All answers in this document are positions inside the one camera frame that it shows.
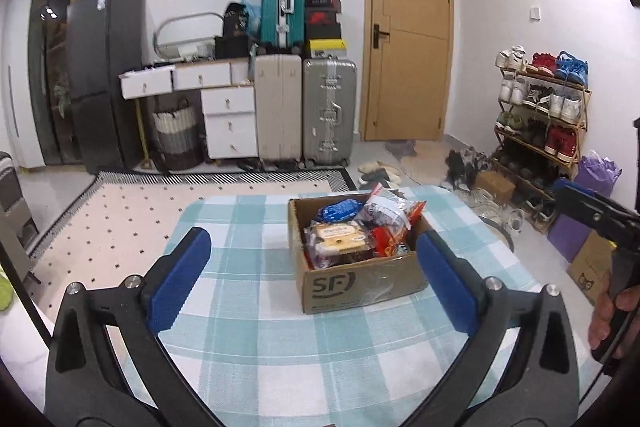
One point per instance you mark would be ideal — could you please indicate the large white noodle snack packet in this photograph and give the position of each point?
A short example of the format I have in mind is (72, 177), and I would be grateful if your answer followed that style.
(385, 209)

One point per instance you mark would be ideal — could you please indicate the woven laundry basket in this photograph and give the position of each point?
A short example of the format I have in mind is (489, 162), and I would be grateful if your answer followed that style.
(175, 137)

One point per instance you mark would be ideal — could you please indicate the brown cardboard box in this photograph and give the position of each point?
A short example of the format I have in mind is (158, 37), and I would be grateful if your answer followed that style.
(360, 287)

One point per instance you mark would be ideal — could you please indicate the purple paper bag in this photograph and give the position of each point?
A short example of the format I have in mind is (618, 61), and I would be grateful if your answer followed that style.
(597, 172)

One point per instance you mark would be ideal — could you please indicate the dark shoebox with red end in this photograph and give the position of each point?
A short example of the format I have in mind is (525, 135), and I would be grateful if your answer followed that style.
(324, 3)

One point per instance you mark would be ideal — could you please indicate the black bag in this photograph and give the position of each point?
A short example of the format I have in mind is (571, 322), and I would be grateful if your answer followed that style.
(235, 21)

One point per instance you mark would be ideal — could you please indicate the beige slipper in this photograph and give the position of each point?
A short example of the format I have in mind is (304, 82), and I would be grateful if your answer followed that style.
(371, 167)
(391, 177)

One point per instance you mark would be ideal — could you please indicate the beige fluffy rug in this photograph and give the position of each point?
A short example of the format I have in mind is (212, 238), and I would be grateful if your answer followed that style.
(430, 159)

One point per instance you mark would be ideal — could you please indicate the beige suitcase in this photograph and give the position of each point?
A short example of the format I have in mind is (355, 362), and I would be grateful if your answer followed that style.
(279, 107)

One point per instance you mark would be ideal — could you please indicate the white wardrobe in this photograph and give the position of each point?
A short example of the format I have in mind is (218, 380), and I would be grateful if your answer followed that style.
(20, 82)

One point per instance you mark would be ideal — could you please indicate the black shoebox with red logo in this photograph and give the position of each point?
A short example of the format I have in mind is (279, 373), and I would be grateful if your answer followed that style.
(324, 18)

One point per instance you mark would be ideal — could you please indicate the grey sofa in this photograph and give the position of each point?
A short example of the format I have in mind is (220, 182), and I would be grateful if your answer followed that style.
(12, 202)

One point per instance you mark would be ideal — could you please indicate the dark glass wardrobe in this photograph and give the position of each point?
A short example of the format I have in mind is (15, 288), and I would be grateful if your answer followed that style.
(50, 57)

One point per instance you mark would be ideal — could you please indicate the shoe rack with shoes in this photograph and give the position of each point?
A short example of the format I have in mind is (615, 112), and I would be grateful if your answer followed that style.
(545, 99)

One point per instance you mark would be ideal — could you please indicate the plain black shoebox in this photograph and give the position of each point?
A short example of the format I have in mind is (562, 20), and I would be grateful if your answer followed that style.
(324, 32)

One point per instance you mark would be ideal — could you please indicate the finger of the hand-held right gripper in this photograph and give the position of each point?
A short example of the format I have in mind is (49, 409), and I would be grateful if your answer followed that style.
(600, 224)
(570, 192)

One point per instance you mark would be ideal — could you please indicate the white light switch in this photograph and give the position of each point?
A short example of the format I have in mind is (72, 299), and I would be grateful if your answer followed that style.
(535, 14)

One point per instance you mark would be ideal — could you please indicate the wooden door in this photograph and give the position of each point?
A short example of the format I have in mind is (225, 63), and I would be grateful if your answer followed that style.
(410, 32)

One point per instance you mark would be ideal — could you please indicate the beige biscuit packet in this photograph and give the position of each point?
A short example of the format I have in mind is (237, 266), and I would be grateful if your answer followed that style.
(340, 237)

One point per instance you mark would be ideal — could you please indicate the brown paper bag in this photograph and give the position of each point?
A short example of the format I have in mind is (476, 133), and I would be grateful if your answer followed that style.
(590, 272)

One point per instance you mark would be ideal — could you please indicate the black fridge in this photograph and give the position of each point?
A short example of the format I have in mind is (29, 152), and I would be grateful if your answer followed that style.
(105, 82)

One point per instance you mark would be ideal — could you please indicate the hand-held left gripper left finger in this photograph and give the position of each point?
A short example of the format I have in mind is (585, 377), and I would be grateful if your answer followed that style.
(175, 282)

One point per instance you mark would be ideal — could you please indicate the blue plastic bag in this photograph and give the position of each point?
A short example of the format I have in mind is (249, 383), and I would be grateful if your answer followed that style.
(252, 17)

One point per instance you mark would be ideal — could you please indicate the grey doormat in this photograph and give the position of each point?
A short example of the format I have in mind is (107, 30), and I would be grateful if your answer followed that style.
(400, 149)

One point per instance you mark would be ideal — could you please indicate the blue snack packet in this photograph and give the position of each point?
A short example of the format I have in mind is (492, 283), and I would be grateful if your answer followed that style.
(340, 210)

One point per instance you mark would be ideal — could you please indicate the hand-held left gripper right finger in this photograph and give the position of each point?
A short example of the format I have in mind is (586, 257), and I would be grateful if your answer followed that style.
(450, 282)

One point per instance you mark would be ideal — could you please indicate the white desk with drawers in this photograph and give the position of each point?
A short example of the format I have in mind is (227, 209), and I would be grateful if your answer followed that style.
(230, 122)

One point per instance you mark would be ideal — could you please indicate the silver suitcase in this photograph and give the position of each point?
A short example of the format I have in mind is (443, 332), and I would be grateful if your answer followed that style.
(330, 107)

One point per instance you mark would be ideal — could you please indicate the small cardboard box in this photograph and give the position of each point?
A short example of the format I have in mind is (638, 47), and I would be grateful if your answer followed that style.
(495, 187)

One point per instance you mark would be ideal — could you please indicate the wooden shoe rack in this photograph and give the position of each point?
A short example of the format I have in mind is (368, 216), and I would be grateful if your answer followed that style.
(542, 152)

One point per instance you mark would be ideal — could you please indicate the chrome tube frame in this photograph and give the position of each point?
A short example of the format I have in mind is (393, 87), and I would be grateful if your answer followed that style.
(165, 24)

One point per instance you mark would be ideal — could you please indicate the yellow black shoebox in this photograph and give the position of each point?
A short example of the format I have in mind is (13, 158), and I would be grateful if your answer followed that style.
(327, 48)

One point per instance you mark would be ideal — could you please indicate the black box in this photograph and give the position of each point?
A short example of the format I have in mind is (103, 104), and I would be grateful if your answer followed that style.
(232, 48)

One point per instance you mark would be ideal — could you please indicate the teal suitcase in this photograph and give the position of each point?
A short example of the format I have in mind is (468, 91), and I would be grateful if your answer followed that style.
(280, 7)

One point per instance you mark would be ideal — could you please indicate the person's right hand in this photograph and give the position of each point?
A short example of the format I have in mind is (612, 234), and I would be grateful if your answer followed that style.
(599, 307)

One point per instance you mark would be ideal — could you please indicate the red cone snack packet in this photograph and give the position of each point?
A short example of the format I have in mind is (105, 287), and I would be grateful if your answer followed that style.
(390, 242)

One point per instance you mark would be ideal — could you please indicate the scattered heap of shoes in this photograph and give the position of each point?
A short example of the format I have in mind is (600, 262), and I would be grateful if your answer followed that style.
(470, 162)

